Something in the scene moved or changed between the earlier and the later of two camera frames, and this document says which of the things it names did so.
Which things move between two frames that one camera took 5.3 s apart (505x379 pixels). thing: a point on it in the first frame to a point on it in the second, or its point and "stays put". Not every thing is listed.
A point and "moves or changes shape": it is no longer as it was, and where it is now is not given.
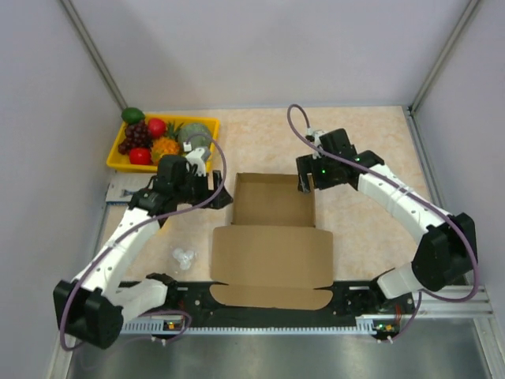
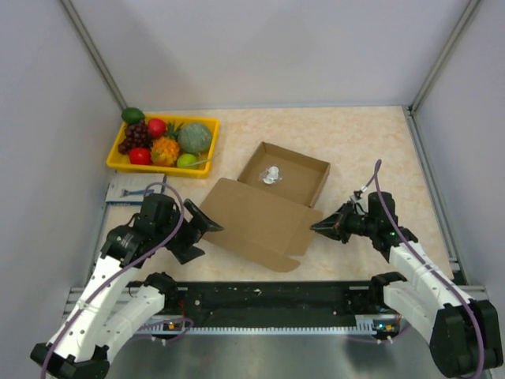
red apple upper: [157, 127] stays put
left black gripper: [222, 198] to [199, 224]
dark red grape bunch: [137, 135] stays put
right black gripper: [307, 164] to [335, 226]
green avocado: [132, 115] stays put
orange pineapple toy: [168, 144] stays put
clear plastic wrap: [184, 257] moves or changes shape
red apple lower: [140, 156] stays put
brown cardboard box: [273, 256] moves or changes shape
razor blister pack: [123, 185] stays put
